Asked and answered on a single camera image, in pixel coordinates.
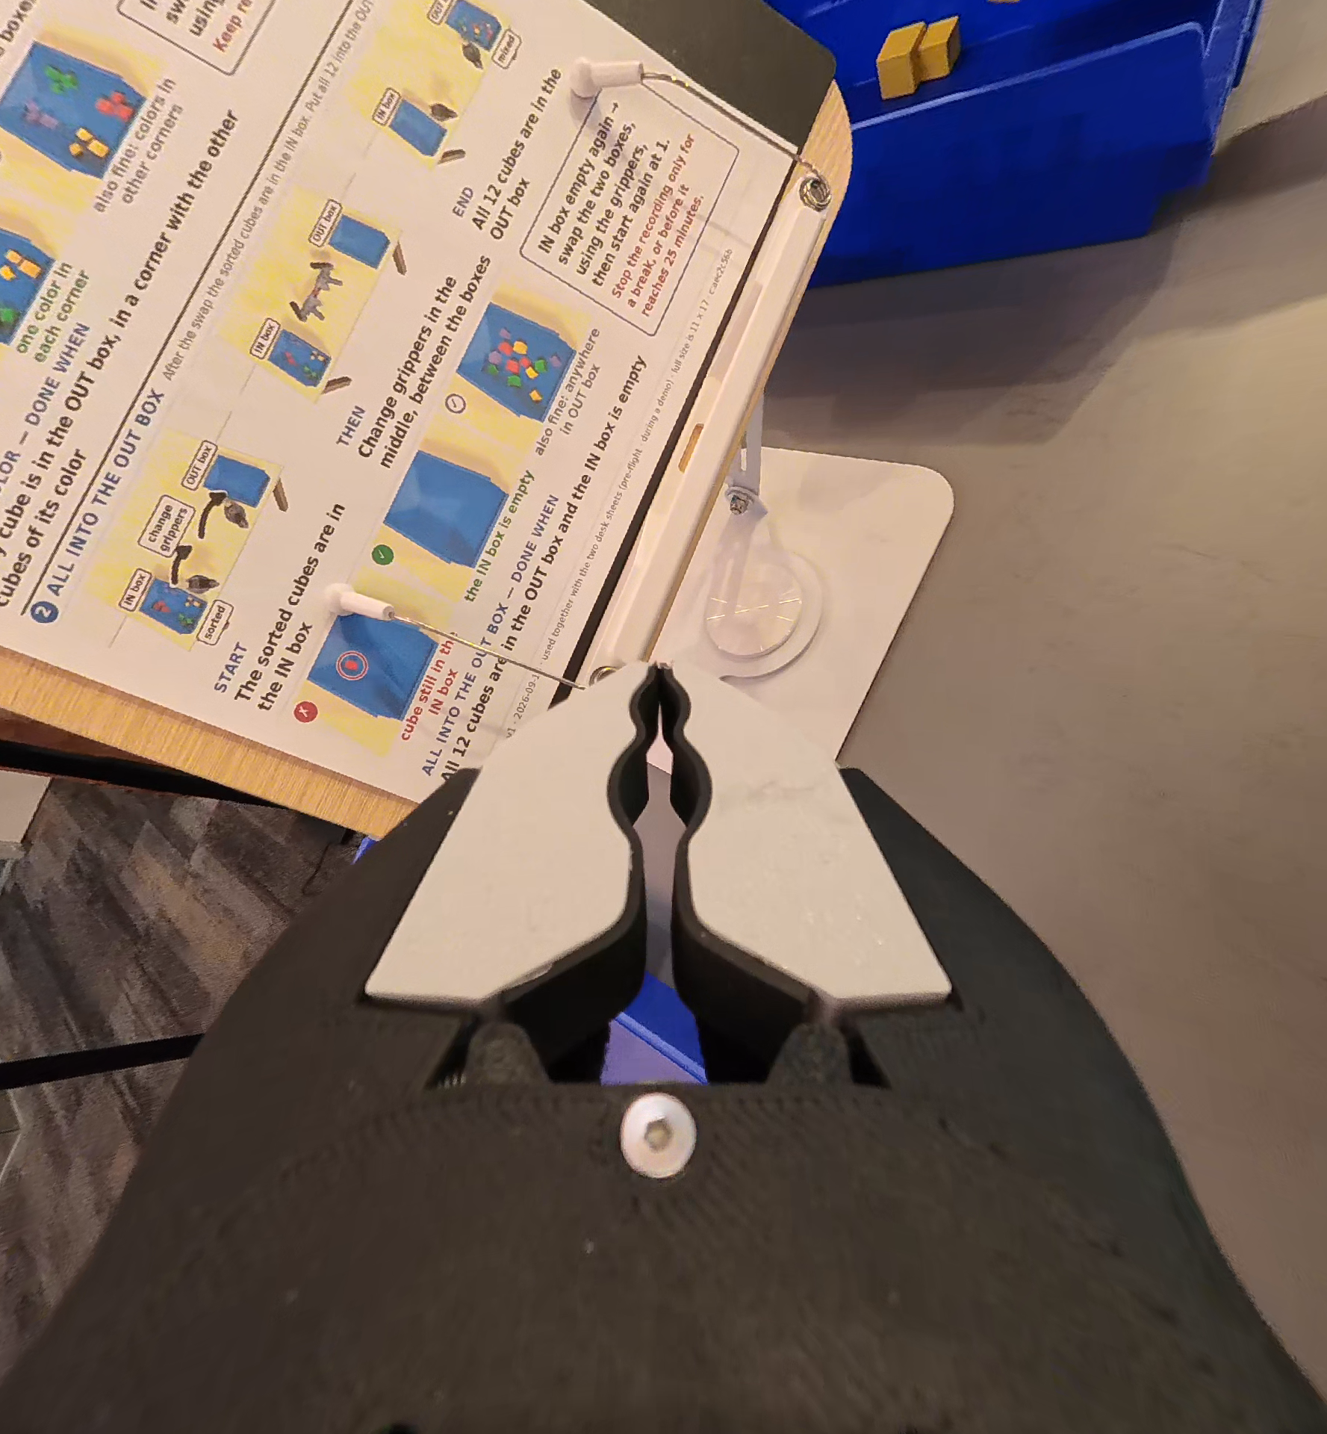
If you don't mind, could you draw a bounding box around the printed instruction sheet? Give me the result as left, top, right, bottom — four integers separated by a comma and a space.
0, 0, 802, 804

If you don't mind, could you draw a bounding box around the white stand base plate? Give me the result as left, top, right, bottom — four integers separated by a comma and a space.
646, 447, 956, 767

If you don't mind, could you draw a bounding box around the white board clamp bar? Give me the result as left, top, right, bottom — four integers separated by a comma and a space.
582, 170, 840, 691

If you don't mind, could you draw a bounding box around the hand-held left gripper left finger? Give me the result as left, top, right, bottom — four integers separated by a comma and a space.
364, 664, 665, 1076

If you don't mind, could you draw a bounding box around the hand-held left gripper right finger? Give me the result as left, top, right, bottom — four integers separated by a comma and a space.
658, 664, 956, 1076

